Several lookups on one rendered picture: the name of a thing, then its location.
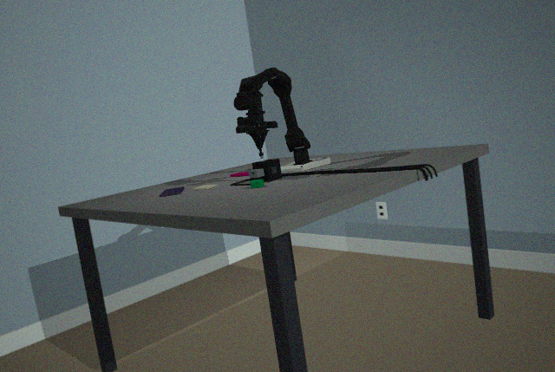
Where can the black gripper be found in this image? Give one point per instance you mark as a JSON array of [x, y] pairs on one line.
[[259, 132]]

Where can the small green cube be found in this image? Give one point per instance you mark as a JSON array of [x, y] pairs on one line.
[[257, 183]]

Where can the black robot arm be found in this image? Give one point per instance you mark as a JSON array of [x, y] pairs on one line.
[[249, 97]]

